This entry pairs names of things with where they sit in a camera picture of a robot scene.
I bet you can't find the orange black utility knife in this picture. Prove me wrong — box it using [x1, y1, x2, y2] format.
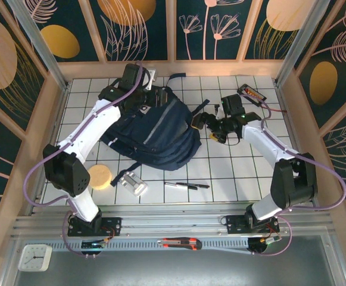
[157, 237, 203, 251]

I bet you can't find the black charger board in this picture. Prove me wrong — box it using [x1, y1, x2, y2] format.
[237, 83, 267, 102]

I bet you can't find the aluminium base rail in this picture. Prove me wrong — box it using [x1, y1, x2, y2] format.
[11, 204, 334, 239]

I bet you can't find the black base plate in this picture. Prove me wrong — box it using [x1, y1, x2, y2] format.
[67, 216, 122, 238]
[226, 214, 280, 235]

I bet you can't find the grey slotted cable duct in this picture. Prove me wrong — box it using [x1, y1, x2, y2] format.
[46, 238, 251, 253]

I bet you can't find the white square clock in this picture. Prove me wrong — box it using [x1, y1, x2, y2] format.
[18, 244, 53, 272]

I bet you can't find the navy blue backpack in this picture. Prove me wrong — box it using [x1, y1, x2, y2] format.
[99, 73, 211, 188]

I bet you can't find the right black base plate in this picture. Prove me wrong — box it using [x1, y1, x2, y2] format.
[226, 214, 280, 235]

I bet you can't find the aluminium frame post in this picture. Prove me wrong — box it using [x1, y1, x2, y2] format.
[275, 0, 331, 87]
[7, 0, 69, 90]

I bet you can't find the red cable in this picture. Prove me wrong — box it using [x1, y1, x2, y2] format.
[261, 104, 288, 113]

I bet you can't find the round yellow sponge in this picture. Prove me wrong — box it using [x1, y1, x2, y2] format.
[88, 164, 113, 190]

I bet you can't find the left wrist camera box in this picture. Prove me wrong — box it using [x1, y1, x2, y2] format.
[144, 69, 157, 91]

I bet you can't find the silver black pen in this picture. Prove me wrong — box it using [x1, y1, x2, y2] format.
[164, 181, 198, 191]

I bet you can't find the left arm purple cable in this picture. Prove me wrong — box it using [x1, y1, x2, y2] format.
[23, 61, 145, 257]

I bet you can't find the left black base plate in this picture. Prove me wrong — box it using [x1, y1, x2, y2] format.
[67, 216, 122, 238]

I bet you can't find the black controller board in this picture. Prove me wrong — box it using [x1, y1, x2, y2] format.
[81, 240, 108, 251]
[248, 237, 282, 254]

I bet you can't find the silver metal clip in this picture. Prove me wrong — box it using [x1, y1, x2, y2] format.
[119, 172, 149, 197]

